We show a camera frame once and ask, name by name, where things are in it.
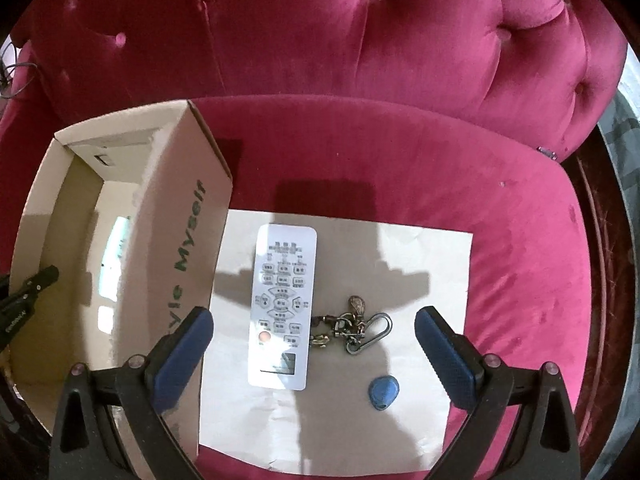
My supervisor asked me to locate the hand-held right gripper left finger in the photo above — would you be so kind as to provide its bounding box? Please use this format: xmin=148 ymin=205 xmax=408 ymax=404
xmin=49 ymin=306 xmax=216 ymax=480

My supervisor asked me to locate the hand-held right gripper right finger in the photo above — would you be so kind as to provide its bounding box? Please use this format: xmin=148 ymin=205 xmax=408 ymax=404
xmin=414 ymin=306 xmax=583 ymax=480

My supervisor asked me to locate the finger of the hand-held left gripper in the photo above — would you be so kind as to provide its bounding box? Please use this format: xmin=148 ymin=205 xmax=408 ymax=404
xmin=0 ymin=266 xmax=60 ymax=346

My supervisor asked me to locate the blue key fob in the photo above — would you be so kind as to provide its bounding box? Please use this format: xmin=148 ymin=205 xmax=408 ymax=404
xmin=369 ymin=375 xmax=401 ymax=406

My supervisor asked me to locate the metal keychain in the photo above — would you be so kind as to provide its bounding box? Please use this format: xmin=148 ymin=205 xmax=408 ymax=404
xmin=310 ymin=296 xmax=392 ymax=357

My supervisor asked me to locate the white remote control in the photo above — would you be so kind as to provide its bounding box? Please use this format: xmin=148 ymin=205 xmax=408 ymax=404
xmin=247 ymin=224 xmax=318 ymax=390

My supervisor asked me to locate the cardboard box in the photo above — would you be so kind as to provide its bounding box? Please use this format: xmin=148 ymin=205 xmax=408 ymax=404
xmin=9 ymin=100 xmax=235 ymax=471

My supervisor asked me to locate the beige paper sheet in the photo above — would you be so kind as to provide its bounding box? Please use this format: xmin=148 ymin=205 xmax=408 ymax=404
xmin=199 ymin=209 xmax=475 ymax=466

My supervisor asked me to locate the grey plaid cloth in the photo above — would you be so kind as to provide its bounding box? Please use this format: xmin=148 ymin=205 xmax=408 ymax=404
xmin=597 ymin=95 xmax=640 ymax=461

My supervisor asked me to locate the red tufted velvet sofa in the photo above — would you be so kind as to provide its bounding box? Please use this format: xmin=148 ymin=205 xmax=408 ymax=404
xmin=0 ymin=0 xmax=628 ymax=480

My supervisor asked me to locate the black cable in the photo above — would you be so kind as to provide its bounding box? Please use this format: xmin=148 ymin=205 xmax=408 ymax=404
xmin=0 ymin=42 xmax=38 ymax=98

